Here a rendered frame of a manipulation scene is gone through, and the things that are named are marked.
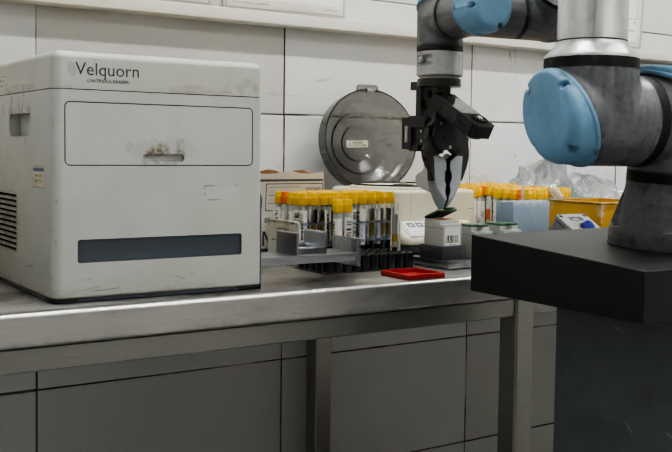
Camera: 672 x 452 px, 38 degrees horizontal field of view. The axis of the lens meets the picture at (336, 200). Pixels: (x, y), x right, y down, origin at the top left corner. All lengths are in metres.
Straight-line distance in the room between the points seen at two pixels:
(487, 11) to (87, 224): 0.66
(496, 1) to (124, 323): 0.71
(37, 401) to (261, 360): 0.47
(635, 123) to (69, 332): 0.71
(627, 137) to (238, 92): 0.49
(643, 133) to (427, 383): 1.25
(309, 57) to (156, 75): 0.90
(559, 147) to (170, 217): 0.49
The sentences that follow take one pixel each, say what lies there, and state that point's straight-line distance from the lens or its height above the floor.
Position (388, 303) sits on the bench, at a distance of 1.37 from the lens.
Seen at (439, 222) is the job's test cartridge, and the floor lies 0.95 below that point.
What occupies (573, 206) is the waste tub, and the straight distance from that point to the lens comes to 1.82.
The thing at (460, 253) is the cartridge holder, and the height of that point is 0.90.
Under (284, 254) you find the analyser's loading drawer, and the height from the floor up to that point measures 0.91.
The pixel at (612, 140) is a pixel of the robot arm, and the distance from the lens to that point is 1.20.
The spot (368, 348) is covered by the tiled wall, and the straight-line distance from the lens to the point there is 2.22.
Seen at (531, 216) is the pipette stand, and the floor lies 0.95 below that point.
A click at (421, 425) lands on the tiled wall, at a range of 2.36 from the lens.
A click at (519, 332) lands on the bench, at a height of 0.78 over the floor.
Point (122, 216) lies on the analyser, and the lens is 1.21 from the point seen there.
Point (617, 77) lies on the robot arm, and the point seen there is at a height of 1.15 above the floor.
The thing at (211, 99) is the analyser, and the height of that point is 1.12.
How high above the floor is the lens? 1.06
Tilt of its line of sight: 3 degrees down
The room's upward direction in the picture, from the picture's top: 1 degrees clockwise
